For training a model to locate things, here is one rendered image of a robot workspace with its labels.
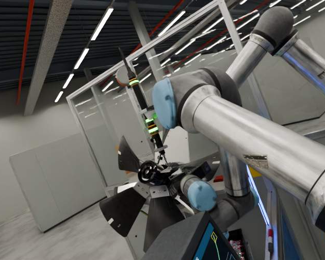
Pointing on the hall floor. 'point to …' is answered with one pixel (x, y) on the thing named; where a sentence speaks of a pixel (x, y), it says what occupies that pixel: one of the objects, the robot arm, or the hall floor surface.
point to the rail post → (291, 232)
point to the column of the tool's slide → (140, 118)
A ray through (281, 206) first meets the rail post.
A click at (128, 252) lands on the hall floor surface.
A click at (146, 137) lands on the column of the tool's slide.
